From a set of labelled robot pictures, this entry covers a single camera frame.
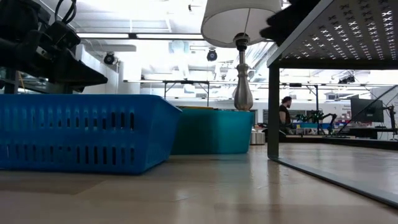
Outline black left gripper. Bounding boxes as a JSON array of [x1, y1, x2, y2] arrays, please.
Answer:
[[17, 30, 109, 93]]

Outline blue plastic basket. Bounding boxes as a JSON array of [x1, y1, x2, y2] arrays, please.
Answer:
[[0, 94, 183, 175]]

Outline dark green plastic tray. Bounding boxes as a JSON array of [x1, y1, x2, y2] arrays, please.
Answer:
[[170, 107, 255, 156]]

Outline silver table lamp white shade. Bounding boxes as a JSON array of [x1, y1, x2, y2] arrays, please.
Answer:
[[200, 0, 283, 146]]

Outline grey perforated metal riser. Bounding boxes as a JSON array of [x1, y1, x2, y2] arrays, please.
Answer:
[[266, 0, 398, 208]]

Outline dark metal rack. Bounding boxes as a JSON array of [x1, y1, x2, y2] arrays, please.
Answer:
[[0, 67, 75, 95]]

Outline person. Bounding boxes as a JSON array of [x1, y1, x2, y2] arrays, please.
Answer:
[[279, 95, 294, 135]]

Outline thin black rod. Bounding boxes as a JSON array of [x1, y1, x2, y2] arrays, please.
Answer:
[[337, 84, 398, 135]]

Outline black monitor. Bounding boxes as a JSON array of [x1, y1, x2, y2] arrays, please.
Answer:
[[350, 98, 385, 123]]

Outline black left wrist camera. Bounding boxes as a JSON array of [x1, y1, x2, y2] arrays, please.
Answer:
[[43, 20, 81, 51]]

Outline yellow hanging cable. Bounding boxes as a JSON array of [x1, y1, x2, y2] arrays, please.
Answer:
[[17, 70, 27, 93]]

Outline black left wrist camera cable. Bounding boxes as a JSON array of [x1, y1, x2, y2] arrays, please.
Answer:
[[54, 0, 78, 25]]

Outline black frame stand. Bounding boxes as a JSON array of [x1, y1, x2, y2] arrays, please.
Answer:
[[162, 80, 210, 108]]

